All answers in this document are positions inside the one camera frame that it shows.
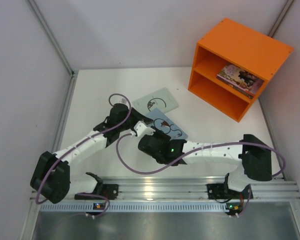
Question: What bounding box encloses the light blue booklet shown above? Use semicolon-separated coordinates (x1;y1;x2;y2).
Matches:
145;108;188;140

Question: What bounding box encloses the pale green Gatsby book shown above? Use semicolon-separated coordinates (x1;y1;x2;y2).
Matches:
132;87;179;115

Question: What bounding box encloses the dark cover paperback book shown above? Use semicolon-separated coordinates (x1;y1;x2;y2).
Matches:
216;76;254;99

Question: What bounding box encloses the pink Shakespeare story book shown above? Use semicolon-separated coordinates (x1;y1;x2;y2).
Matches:
216;63;264;97

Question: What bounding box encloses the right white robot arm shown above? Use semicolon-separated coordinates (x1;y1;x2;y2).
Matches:
138;131;273;192

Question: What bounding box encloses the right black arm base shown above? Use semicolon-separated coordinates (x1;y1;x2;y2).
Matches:
206;183;232;204

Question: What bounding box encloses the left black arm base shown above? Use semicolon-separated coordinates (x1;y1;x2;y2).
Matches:
74;183;119;200

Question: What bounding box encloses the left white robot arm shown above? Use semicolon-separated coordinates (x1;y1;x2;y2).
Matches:
30;103;153;204

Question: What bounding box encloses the orange wooden shelf cabinet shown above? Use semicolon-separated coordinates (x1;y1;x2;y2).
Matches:
188;18;294;122

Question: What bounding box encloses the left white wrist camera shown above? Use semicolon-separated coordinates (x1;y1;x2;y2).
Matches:
120;98;127;104

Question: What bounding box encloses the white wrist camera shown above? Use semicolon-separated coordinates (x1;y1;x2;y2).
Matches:
130;121;155;138
120;98;127;104

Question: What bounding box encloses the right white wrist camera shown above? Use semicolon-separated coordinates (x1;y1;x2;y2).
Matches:
130;121;155;138

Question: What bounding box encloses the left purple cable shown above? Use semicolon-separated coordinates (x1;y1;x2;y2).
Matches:
35;93;134;206

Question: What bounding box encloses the purple cable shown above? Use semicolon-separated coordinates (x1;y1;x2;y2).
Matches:
35;93;134;206
116;133;287;182

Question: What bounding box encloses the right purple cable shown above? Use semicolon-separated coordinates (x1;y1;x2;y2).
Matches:
116;133;287;182

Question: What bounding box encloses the aluminium mounting rail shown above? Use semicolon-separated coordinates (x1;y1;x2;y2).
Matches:
29;175;300;213

